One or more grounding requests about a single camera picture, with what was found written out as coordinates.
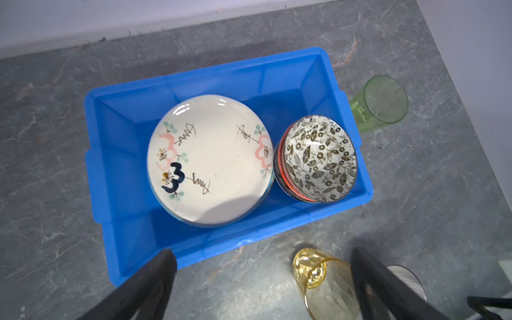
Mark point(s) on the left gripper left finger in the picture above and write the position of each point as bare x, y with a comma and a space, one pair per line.
145, 295

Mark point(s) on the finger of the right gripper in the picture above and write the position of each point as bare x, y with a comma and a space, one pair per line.
480, 306

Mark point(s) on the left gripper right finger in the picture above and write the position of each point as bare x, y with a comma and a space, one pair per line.
381, 295

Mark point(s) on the yellow glass cup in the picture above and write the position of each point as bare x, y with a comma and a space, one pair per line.
326, 285

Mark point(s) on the cream floral plate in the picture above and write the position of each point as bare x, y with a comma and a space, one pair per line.
212, 138

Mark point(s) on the green leaf bowl bottom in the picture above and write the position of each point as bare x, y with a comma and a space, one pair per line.
320, 159

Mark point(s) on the red patterned bowl underneath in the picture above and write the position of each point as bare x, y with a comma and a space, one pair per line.
281, 176

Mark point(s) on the green glass cup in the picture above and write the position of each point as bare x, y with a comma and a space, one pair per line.
381, 102

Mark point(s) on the white watermelon plate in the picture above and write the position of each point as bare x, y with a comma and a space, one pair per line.
194, 203

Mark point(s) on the blue plastic bin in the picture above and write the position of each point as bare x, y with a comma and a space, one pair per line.
121, 118

